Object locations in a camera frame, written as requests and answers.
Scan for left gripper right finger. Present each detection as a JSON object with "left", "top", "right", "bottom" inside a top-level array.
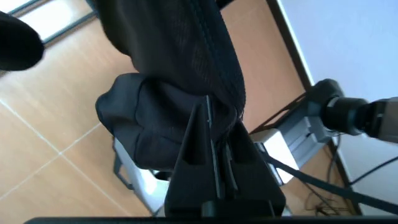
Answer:
[{"left": 217, "top": 121, "right": 287, "bottom": 218}]

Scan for black garment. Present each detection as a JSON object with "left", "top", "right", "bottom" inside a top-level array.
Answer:
[{"left": 95, "top": 0, "right": 247, "bottom": 172}]

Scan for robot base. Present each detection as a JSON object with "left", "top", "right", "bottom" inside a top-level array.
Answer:
[{"left": 112, "top": 116, "right": 338, "bottom": 217}]

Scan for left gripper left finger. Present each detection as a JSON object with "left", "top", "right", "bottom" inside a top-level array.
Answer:
[{"left": 164, "top": 95, "right": 223, "bottom": 218}]

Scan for black knitted shorts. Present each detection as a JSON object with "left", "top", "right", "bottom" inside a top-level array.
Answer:
[{"left": 0, "top": 11, "right": 45, "bottom": 72}]

